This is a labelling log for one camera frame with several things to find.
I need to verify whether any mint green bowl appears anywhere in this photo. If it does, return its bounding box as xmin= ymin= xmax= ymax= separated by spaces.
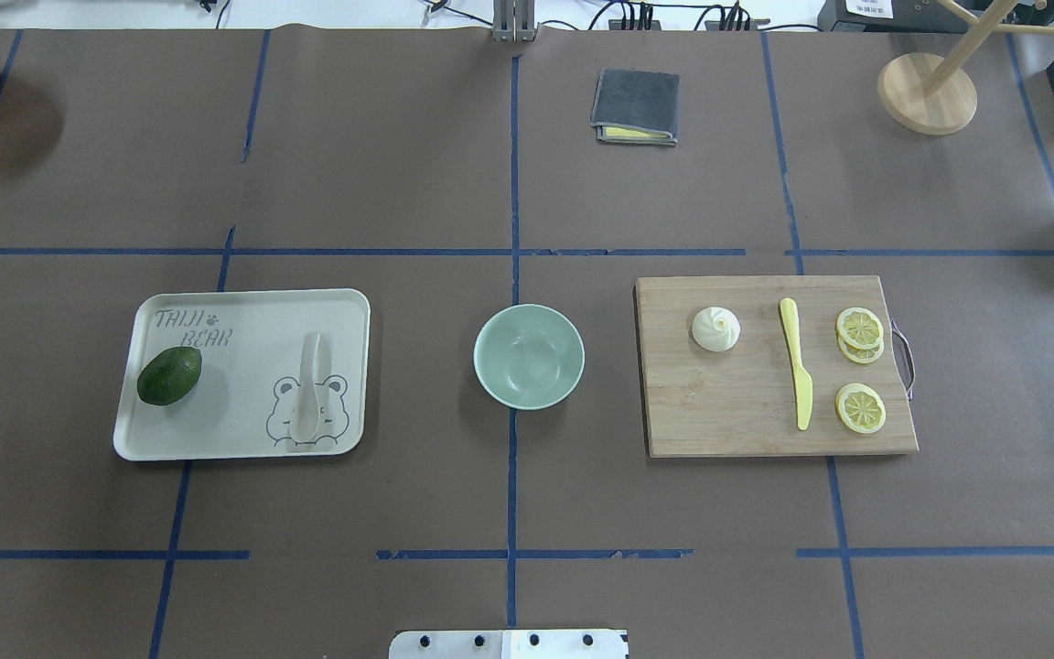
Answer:
xmin=473 ymin=304 xmax=586 ymax=410

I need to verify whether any bamboo cutting board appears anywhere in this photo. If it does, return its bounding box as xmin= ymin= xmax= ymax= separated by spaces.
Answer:
xmin=636 ymin=275 xmax=919 ymax=458

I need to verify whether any cream bear serving tray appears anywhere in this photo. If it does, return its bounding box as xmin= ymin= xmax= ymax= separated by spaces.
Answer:
xmin=113 ymin=288 xmax=370 ymax=460

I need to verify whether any yellow plastic knife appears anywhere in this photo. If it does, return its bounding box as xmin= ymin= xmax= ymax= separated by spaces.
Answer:
xmin=779 ymin=297 xmax=814 ymax=431

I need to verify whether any upper lemon slice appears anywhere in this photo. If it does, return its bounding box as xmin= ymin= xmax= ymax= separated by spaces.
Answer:
xmin=835 ymin=306 xmax=884 ymax=351

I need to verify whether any lower stacked lemon slice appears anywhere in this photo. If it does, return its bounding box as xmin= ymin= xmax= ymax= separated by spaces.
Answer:
xmin=837 ymin=337 xmax=884 ymax=364

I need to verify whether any single lemon slice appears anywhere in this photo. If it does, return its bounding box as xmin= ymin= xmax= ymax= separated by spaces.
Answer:
xmin=834 ymin=383 xmax=887 ymax=434

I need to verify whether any green avocado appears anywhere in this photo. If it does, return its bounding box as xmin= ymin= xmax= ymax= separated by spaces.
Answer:
xmin=137 ymin=346 xmax=202 ymax=407

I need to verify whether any wooden mug tree stand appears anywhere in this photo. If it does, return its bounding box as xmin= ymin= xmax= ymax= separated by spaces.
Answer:
xmin=876 ymin=1 xmax=1054 ymax=136

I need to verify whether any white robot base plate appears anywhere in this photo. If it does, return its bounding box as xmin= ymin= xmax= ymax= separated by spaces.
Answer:
xmin=388 ymin=629 xmax=630 ymax=658

